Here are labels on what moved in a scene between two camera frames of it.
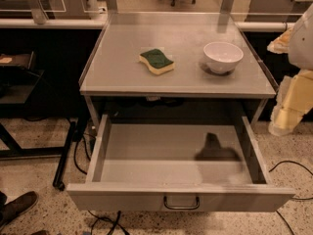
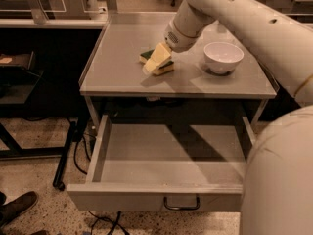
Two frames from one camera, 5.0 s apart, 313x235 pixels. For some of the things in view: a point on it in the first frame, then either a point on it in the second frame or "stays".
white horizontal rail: (69, 23) stays
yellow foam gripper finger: (282, 44) -> (161, 53)
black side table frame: (19, 82) stays
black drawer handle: (182, 208) stays
